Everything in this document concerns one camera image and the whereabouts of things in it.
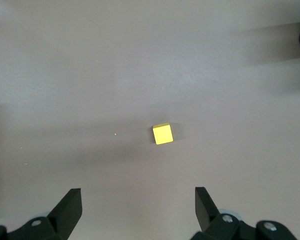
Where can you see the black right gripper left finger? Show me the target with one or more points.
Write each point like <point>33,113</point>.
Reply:
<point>65,215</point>

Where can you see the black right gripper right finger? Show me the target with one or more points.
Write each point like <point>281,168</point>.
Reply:
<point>207,217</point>

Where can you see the yellow cube block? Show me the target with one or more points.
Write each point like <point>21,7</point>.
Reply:
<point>162,135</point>

